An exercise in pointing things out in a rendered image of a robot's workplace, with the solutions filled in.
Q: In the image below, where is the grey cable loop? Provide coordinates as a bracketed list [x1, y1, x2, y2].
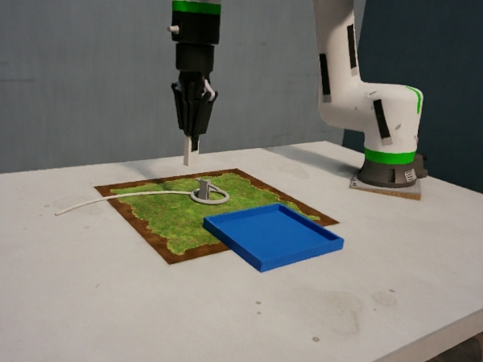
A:
[190, 188, 229, 205]

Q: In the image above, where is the green grass mat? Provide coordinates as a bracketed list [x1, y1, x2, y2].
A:
[94, 168, 340, 265]

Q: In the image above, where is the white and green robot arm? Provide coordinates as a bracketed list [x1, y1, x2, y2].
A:
[167, 0, 428, 188]

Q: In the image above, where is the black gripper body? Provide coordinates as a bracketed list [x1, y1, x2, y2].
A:
[175, 43, 214, 100]

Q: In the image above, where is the blue tray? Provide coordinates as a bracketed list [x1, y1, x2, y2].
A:
[203, 203, 345, 273]

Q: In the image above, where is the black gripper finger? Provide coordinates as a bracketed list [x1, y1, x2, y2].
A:
[185, 80, 218, 167]
[171, 80, 190, 166]

